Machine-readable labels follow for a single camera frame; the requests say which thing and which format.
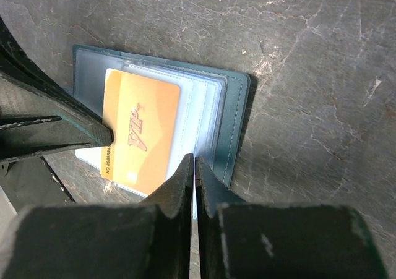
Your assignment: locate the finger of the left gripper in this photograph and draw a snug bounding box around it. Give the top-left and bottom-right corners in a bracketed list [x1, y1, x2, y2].
[1, 22, 113, 163]

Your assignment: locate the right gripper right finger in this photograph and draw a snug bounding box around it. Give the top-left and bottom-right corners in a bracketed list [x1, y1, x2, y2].
[195, 157, 388, 278]

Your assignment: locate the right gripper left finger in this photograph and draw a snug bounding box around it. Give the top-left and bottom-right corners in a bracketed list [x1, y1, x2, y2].
[1, 154, 194, 278]

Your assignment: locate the orange VIP credit card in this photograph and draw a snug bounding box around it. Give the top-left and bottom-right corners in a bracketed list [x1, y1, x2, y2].
[100, 69, 180, 195]

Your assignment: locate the blue card holder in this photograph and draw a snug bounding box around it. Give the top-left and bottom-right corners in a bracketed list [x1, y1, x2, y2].
[73, 45, 250, 184]

